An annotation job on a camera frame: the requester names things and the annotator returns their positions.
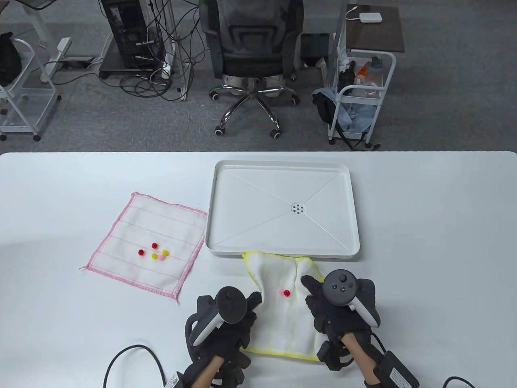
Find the person's right hand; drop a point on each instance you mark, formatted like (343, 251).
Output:
(335, 323)

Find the person's left hand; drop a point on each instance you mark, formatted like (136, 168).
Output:
(226, 339)

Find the yellow-edged white dish cloth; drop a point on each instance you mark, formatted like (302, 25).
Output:
(282, 323)

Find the pink-edged white dish cloth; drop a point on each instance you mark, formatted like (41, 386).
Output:
(153, 222)

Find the person's left forearm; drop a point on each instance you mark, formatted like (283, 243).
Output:
(208, 374)

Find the person's right forearm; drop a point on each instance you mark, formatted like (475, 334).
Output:
(361, 359)

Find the blue cloth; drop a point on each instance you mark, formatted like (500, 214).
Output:
(355, 117)

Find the grey white hand controller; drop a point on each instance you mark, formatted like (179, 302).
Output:
(341, 289)
(228, 305)

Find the black armband sensor box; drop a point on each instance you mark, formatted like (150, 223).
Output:
(181, 378)
(398, 374)

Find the white plastic tray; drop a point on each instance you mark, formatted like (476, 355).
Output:
(258, 218)

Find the black backpack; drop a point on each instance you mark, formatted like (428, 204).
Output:
(325, 107)

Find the white metal cart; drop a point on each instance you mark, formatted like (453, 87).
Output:
(379, 101)
(38, 97)

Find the clear bottle grey cap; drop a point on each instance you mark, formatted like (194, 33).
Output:
(375, 74)

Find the orange capped bottle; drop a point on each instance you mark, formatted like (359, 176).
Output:
(362, 72)

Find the black bin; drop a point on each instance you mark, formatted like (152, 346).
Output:
(314, 48)

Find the brown side table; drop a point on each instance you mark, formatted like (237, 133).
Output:
(375, 36)

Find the black tower stand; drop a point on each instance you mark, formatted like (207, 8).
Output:
(117, 70)

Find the black office chair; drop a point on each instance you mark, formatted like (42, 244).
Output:
(250, 44)

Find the white box device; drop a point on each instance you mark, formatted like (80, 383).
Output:
(370, 17)

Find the black floor socket box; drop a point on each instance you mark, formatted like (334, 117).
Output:
(76, 62)

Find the black computer tower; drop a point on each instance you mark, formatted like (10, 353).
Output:
(127, 28)

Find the white desk foot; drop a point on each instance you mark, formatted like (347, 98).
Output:
(54, 60)

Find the black bag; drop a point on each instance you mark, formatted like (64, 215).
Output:
(8, 60)

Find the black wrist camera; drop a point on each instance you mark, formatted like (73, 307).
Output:
(331, 355)
(236, 370)

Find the silver desk leg frame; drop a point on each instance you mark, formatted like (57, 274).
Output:
(181, 60)

